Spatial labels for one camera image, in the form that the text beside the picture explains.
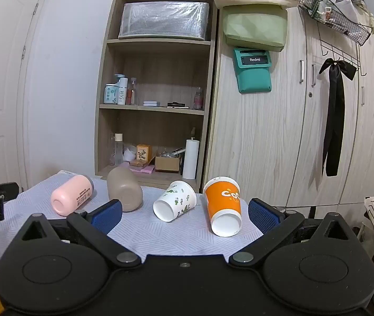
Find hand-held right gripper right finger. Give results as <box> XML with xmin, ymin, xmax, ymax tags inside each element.
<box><xmin>229</xmin><ymin>198</ymin><xmax>355</xmax><ymax>268</ymax></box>

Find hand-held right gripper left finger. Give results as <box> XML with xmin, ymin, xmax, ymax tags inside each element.
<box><xmin>19</xmin><ymin>200</ymin><xmax>141</xmax><ymax>268</ymax></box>

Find taupe cup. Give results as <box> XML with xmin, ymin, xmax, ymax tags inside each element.
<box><xmin>107</xmin><ymin>166</ymin><xmax>143</xmax><ymax>213</ymax></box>

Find orange paper cup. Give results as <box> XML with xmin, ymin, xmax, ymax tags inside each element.
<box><xmin>203</xmin><ymin>176</ymin><xmax>243</xmax><ymax>238</ymax></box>

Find pink cup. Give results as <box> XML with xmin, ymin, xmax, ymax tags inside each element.
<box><xmin>50</xmin><ymin>175</ymin><xmax>95</xmax><ymax>217</ymax></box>

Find white leaf-print paper cup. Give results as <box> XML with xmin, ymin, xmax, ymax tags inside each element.
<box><xmin>153</xmin><ymin>180</ymin><xmax>197</xmax><ymax>223</ymax></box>

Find white patterned tablecloth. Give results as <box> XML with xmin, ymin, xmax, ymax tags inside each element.
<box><xmin>0</xmin><ymin>170</ymin><xmax>267</xmax><ymax>270</ymax></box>

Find pink pad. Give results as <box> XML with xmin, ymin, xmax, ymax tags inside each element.
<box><xmin>129</xmin><ymin>164</ymin><xmax>155</xmax><ymax>174</ymax></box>

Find clear bottle with beige cap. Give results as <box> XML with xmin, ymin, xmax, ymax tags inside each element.
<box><xmin>113</xmin><ymin>133</ymin><xmax>124</xmax><ymax>166</ymax></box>

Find small orange floral box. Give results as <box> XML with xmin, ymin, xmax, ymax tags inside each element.
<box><xmin>136</xmin><ymin>144</ymin><xmax>152</xmax><ymax>165</ymax></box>

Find light wooden wardrobe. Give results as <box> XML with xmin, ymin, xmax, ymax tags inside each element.
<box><xmin>203</xmin><ymin>0</ymin><xmax>374</xmax><ymax>219</ymax></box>

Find small cardboard box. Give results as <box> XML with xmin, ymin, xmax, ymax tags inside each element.
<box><xmin>154</xmin><ymin>155</ymin><xmax>180</xmax><ymax>173</ymax></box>

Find white paper towel roll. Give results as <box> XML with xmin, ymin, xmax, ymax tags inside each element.
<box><xmin>182</xmin><ymin>139</ymin><xmax>200</xmax><ymax>180</ymax></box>

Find teal and white jar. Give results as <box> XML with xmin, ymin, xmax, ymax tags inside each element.
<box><xmin>104</xmin><ymin>84</ymin><xmax>119</xmax><ymax>105</ymax></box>

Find red clear bottle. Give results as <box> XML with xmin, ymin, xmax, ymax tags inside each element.
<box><xmin>127</xmin><ymin>77</ymin><xmax>138</xmax><ymax>106</ymax></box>

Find white pump bottle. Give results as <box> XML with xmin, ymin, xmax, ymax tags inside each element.
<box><xmin>114</xmin><ymin>74</ymin><xmax>129</xmax><ymax>106</ymax></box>

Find black ribbon bow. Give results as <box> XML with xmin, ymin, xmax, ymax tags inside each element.
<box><xmin>318</xmin><ymin>58</ymin><xmax>358</xmax><ymax>177</ymax></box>

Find pink clear bottle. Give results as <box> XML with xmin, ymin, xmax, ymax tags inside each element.
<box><xmin>193</xmin><ymin>87</ymin><xmax>204</xmax><ymax>110</ymax></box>

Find teal pouch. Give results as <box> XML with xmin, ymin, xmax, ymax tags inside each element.
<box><xmin>233</xmin><ymin>47</ymin><xmax>272</xmax><ymax>95</ymax></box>

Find wooden shelf unit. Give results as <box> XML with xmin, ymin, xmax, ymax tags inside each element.
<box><xmin>94</xmin><ymin>0</ymin><xmax>219</xmax><ymax>194</ymax></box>

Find green fabric bag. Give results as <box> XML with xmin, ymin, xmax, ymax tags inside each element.
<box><xmin>222</xmin><ymin>4</ymin><xmax>288</xmax><ymax>53</ymax></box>

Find silver storage box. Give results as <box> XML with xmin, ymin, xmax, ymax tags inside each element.
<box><xmin>118</xmin><ymin>1</ymin><xmax>211</xmax><ymax>41</ymax></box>

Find black wire hanging rack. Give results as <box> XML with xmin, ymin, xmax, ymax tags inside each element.
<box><xmin>298</xmin><ymin>0</ymin><xmax>374</xmax><ymax>77</ymax></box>

